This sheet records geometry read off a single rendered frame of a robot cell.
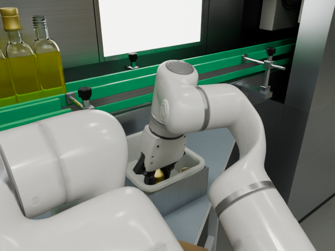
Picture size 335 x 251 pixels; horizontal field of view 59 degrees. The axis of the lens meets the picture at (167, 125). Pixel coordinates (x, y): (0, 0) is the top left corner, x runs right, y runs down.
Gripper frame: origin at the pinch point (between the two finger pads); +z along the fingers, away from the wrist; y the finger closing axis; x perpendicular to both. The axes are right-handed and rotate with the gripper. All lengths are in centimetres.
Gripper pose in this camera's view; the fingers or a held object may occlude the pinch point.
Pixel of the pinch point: (157, 176)
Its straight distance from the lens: 70.4
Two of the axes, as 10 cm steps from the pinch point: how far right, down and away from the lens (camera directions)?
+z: -1.5, 7.7, 6.2
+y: -8.1, 2.7, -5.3
